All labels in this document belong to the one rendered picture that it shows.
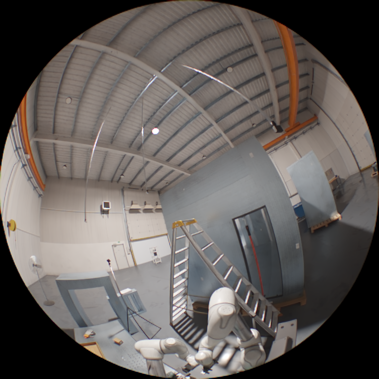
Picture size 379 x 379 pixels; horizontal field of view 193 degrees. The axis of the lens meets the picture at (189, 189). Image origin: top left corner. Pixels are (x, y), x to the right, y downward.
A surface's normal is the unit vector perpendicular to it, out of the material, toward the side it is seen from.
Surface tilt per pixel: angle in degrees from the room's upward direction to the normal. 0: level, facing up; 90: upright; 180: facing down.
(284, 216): 90
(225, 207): 90
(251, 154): 90
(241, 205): 90
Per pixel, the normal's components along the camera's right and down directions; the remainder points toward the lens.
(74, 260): 0.73, -0.43
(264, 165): -0.63, -0.09
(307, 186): -0.84, 0.06
